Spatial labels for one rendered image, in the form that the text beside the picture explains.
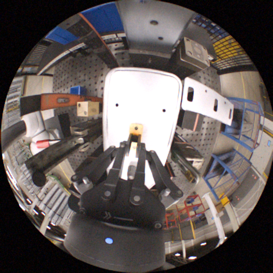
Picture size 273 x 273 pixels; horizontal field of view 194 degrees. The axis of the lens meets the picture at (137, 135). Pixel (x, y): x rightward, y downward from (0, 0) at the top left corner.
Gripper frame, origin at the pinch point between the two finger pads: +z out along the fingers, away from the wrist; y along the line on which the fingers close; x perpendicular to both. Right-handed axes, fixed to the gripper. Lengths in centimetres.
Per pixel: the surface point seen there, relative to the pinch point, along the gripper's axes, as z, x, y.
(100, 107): 4.8, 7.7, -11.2
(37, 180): -16.4, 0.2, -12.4
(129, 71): 4.7, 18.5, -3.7
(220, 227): -92, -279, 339
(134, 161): 4.6, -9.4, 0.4
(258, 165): -11, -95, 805
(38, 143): -9.6, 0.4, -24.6
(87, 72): 35, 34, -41
